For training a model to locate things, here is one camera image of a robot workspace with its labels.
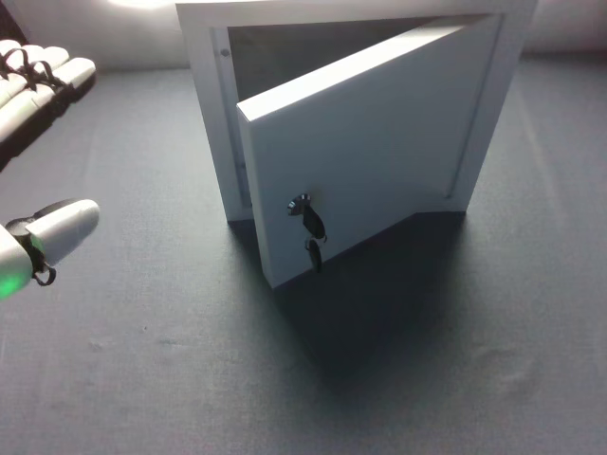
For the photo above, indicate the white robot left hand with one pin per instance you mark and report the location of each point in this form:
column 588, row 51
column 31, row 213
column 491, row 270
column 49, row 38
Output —
column 61, row 223

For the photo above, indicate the white cabinet door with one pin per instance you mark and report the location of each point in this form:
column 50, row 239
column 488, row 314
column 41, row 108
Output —
column 360, row 142

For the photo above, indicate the white cabinet frame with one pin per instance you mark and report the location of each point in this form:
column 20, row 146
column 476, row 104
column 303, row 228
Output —
column 208, row 118

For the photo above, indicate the grey table cloth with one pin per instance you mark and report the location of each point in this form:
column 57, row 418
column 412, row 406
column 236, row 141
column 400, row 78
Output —
column 142, row 369

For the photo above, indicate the black key in lock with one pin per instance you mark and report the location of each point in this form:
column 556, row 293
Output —
column 314, row 223

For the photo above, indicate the black dangling key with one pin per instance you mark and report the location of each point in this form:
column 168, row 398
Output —
column 315, row 258

